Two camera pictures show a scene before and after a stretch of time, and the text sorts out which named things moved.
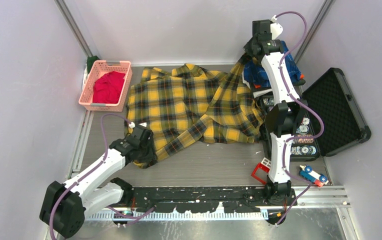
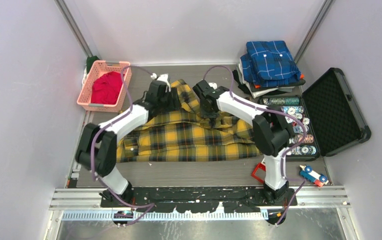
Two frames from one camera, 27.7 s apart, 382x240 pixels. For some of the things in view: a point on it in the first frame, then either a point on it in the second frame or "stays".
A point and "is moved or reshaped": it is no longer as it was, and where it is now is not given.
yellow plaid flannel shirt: [188, 105] is moved or reshaped
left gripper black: [151, 155] → [175, 104]
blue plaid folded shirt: [254, 71] stays
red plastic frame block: [263, 167] stays
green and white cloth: [90, 61] stays
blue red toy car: [307, 173] stays
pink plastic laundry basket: [106, 88] stays
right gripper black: [247, 47] → [209, 115]
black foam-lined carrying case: [334, 120] stays
